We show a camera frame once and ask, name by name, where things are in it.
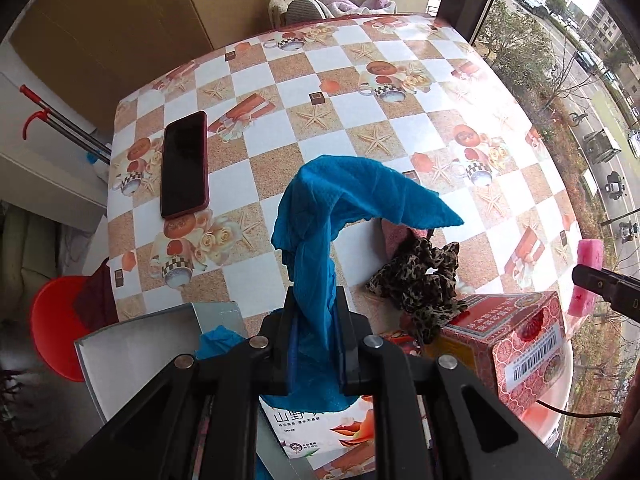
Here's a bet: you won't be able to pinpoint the red-handled metal pole tool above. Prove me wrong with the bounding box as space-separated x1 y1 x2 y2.
20 85 113 166

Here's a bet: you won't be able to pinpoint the grey cardboard box white inside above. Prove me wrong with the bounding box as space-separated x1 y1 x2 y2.
74 301 321 480

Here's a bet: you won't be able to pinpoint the parked cargo tricycle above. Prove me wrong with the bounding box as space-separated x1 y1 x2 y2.
585 127 623 162

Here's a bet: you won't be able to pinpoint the black cable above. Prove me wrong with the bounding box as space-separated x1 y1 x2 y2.
537 400 623 418

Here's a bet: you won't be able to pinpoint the row of parked cars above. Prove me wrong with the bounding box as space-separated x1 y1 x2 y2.
500 0 640 93

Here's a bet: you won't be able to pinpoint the beige sofa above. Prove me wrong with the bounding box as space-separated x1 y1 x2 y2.
0 205 61 306

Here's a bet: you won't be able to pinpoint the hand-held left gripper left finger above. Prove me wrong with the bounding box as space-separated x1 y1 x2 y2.
65 287 301 480

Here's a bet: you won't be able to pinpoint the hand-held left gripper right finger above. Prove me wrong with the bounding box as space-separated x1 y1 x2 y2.
334 287 572 480

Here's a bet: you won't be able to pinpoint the pink sponge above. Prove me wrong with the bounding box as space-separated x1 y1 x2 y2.
567 239 606 317

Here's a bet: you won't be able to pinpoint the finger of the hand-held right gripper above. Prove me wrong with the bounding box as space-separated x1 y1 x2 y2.
571 264 640 322

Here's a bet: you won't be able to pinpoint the red plastic stool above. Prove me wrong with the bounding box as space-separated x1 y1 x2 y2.
30 276 108 383

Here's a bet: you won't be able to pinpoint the long blue non-woven cloth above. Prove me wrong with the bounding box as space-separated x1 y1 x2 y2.
272 155 466 411

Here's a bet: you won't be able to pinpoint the dark red cloth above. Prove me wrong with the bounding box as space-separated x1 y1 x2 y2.
75 257 120 331

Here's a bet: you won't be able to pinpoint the red patterned carton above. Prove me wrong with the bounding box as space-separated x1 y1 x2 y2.
440 290 568 418

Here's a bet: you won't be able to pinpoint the checkered starfish tablecloth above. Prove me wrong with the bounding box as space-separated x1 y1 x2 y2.
106 12 583 441

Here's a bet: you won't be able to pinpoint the street trees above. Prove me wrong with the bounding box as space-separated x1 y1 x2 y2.
477 0 616 126

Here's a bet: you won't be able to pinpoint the smartphone in red case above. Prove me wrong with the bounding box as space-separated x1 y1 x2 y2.
160 110 209 220

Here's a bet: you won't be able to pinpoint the black window frame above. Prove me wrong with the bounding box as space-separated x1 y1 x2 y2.
437 0 511 46

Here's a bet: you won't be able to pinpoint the brown cardboard panel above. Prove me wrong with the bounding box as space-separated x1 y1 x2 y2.
10 0 296 131

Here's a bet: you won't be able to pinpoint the purple towel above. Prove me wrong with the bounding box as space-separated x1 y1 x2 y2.
325 0 398 16

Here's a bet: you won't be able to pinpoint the white cabinet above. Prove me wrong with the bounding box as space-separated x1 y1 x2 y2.
0 42 108 233

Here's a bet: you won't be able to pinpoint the leopard print scrunchie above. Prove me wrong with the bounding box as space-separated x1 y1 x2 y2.
365 237 468 343

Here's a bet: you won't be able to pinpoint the floral tissue pack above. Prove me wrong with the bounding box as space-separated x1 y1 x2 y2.
260 327 432 480

